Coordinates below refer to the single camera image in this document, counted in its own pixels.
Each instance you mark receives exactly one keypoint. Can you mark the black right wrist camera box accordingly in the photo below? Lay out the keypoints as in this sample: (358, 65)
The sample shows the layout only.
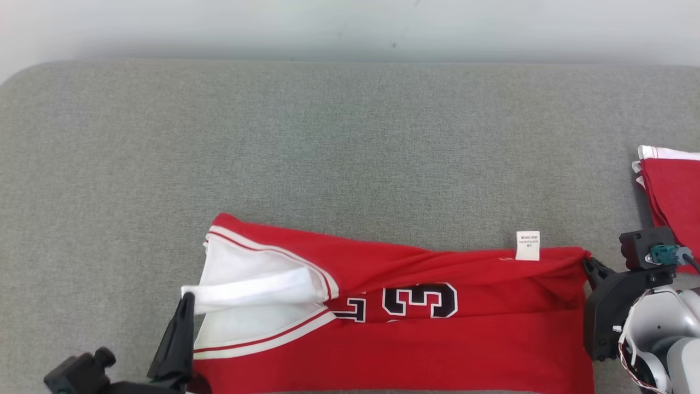
(637, 246)

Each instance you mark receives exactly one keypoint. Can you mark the red shorts with white stripes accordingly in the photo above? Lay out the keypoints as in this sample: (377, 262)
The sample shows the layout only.
(675, 202)

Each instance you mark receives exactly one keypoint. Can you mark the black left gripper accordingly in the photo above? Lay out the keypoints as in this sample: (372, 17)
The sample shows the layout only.
(136, 388)

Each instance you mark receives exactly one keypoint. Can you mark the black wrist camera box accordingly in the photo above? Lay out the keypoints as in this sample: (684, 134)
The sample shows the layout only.
(76, 375)
(637, 246)

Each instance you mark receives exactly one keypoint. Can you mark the red jersey with white sleeves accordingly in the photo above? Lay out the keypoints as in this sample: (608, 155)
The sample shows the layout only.
(437, 350)

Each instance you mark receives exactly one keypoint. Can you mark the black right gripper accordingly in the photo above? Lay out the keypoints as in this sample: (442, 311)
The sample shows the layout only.
(607, 317)

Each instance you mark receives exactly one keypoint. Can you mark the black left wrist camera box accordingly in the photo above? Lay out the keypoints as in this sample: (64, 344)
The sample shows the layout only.
(76, 375)

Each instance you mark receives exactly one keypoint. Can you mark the grey fabric sofa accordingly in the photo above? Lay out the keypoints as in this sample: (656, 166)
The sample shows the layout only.
(273, 137)

